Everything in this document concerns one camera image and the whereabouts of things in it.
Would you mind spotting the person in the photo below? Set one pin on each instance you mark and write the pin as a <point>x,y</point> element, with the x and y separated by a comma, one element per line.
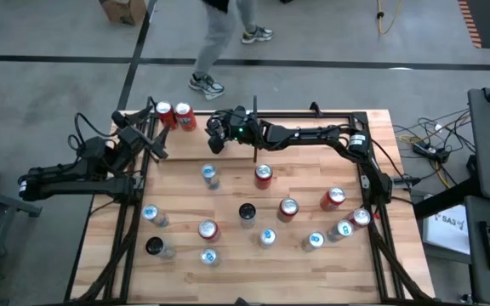
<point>217,38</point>

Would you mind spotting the black-topped slim can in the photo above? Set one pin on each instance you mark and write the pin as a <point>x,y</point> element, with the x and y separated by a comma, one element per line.
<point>160,248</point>

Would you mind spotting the blue silver Red Bull can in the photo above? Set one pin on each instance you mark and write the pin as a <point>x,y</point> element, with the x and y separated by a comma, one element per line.
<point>340,230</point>
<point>211,178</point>
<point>209,256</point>
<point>267,238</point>
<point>313,241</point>
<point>155,215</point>

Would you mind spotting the red soda can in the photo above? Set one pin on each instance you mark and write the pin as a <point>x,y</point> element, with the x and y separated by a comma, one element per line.
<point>357,219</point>
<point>165,114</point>

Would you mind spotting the black power strip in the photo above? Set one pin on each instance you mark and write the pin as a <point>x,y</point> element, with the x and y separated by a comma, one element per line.
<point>430,151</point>

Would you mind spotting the Celsius Peach Vibe can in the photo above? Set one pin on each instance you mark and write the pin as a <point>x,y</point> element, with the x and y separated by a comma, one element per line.
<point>247,217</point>

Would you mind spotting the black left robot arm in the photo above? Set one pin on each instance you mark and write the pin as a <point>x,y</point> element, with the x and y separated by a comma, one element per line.
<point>70,187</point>

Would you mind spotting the white Celsius can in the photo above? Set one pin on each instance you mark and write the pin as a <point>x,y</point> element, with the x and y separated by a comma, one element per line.
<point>215,126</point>

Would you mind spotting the white SA3 sign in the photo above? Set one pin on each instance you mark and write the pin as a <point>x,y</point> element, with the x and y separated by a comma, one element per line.
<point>447,231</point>

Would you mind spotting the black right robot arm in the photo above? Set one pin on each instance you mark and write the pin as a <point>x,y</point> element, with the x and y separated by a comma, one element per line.
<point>309,134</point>

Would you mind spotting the brown cardboard box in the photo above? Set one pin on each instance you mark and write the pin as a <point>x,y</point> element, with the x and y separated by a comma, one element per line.
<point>123,10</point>

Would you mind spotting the red Fanta strawberry can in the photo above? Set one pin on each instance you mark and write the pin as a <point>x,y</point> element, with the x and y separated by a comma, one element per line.
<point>331,200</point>
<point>209,230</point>

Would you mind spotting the red Coca-Cola Zero can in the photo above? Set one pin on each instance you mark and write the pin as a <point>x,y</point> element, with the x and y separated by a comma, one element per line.
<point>287,210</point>

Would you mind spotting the grey side table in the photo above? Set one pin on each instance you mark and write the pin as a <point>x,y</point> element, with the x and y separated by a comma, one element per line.
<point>7,203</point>

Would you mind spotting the black frame clamp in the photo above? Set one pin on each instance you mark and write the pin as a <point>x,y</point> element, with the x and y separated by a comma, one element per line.
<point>314,108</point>

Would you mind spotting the black desk leg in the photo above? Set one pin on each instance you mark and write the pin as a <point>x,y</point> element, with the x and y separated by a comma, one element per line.
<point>445,200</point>

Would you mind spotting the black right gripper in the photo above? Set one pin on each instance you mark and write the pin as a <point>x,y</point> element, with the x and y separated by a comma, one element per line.
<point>243,127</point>

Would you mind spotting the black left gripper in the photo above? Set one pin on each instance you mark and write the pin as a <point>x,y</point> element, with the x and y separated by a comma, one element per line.
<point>136,142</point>

